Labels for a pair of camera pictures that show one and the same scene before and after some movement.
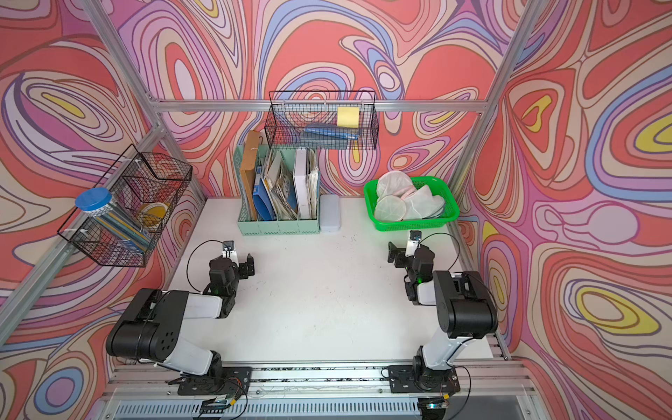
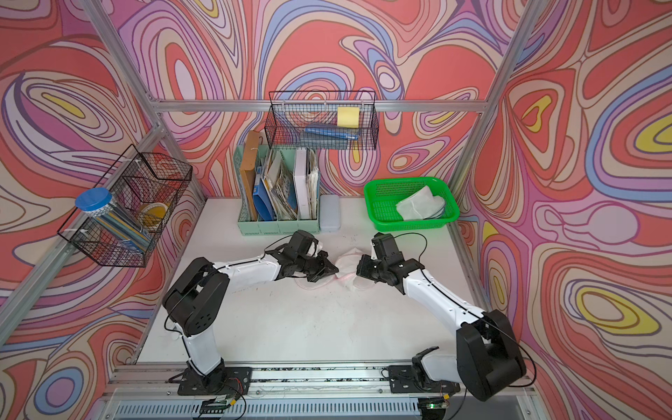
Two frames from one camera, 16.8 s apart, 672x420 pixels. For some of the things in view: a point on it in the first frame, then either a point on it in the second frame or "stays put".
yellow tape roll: [152, 214] stays put
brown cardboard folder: [249, 165] stays put
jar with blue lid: [98, 204] stays put
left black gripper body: [244, 272] to [311, 265]
